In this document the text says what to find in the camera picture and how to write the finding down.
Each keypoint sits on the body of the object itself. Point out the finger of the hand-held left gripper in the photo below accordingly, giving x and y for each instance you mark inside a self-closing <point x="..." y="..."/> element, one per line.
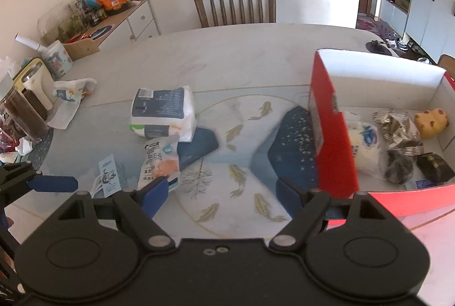
<point x="53" y="184"/>

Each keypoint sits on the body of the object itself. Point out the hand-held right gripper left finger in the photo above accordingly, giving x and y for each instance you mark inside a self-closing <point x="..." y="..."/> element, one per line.
<point x="154" y="195"/>

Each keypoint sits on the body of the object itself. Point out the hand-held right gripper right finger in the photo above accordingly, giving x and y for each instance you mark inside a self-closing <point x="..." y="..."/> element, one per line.
<point x="289" y="195"/>

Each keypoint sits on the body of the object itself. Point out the white sausage packet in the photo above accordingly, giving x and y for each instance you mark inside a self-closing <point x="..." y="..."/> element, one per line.
<point x="158" y="163"/>

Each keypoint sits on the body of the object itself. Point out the light blue small carton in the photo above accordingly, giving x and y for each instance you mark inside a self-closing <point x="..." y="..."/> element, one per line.
<point x="111" y="176"/>

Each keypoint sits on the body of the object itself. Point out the red cardboard box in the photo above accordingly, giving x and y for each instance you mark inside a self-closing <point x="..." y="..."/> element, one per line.
<point x="334" y="156"/>

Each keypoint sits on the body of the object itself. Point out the white blue tissue pack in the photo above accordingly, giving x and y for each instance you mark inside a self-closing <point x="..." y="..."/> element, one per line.
<point x="160" y="110"/>

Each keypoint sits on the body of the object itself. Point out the dark pastry clear packet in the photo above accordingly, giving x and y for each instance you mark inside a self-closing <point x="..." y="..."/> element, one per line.
<point x="400" y="166"/>

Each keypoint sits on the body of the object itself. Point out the silver foil packet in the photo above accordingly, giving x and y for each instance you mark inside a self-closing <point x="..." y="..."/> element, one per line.
<point x="396" y="128"/>

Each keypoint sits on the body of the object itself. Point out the black snack packet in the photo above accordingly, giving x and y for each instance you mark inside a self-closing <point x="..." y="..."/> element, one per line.
<point x="436" y="167"/>

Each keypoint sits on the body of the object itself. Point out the yellow cheese toy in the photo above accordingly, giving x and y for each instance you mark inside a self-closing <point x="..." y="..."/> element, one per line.
<point x="430" y="123"/>

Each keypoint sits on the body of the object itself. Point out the red snack packet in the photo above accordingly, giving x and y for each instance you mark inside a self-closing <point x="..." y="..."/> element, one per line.
<point x="7" y="141"/>

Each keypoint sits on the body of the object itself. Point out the glass jar dark contents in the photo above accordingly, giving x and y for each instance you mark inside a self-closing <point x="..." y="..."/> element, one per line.
<point x="23" y="114"/>

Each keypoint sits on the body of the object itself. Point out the fish print table mat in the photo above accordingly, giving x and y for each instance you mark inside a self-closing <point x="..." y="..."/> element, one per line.
<point x="227" y="149"/>

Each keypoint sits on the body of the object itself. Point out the bread bun clear packet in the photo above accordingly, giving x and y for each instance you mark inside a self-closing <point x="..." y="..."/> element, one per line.
<point x="364" y="149"/>

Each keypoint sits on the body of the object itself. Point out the printed white plastic bag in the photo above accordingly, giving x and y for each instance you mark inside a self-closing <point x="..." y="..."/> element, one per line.
<point x="69" y="94"/>

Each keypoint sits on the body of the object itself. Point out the yellow and white appliance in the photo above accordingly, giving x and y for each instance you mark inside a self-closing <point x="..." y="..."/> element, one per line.
<point x="33" y="78"/>

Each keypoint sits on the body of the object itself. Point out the printed paper towel roll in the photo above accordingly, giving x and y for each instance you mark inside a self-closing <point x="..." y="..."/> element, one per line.
<point x="57" y="60"/>

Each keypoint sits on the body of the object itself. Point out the small blue packet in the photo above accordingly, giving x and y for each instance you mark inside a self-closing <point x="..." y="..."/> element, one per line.
<point x="423" y="184"/>

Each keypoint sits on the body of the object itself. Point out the white paper roll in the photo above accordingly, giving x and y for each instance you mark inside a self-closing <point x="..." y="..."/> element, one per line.
<point x="29" y="42"/>

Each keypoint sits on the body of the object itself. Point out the dark blue plate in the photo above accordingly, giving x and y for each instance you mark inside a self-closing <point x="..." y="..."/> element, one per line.
<point x="102" y="31"/>

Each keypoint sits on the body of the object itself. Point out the clear plastic terrarium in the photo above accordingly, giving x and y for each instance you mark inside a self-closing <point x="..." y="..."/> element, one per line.
<point x="62" y="23"/>

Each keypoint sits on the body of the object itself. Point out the black phone stand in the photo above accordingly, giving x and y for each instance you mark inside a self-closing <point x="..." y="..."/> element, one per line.
<point x="377" y="48"/>

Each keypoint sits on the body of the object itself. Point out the white drawer sideboard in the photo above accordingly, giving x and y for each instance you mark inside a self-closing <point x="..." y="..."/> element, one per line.
<point x="138" y="21"/>

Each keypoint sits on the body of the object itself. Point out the blue snack bag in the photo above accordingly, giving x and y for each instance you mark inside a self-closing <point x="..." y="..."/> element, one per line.
<point x="90" y="1"/>

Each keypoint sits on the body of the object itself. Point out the red patterned rug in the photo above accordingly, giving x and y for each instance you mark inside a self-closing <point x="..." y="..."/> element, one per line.
<point x="366" y="22"/>

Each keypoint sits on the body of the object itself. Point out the purple stool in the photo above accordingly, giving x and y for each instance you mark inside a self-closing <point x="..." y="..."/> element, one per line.
<point x="384" y="29"/>

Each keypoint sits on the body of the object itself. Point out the pair of dark sneakers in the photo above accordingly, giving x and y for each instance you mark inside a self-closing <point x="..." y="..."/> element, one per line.
<point x="407" y="44"/>

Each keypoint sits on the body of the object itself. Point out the wooden slat-back chair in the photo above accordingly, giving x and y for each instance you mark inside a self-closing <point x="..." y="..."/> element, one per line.
<point x="234" y="2"/>

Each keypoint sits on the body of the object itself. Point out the white shoe cabinet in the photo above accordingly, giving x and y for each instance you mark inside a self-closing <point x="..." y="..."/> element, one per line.
<point x="426" y="14"/>

